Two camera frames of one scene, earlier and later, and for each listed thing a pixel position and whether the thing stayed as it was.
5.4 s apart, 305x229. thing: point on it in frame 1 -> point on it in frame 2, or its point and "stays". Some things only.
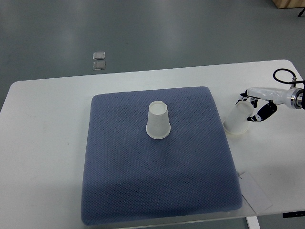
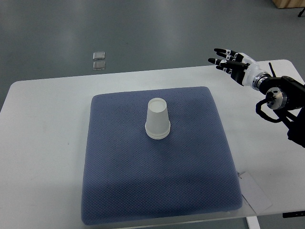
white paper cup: x=237 y=122 -> x=157 y=125
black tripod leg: x=301 y=13 stays
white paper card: x=253 y=194 stays
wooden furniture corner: x=289 y=4 stays
